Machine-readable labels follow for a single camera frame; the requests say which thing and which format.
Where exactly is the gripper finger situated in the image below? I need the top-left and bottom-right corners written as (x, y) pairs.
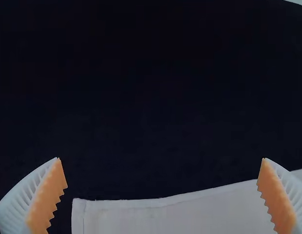
top-left (256, 157), bottom-right (302, 234)
top-left (0, 156), bottom-right (69, 234)

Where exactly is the pale towel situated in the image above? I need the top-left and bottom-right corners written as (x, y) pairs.
top-left (71, 168), bottom-right (302, 234)

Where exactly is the black mat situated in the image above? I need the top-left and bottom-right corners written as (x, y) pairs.
top-left (0, 0), bottom-right (302, 234)

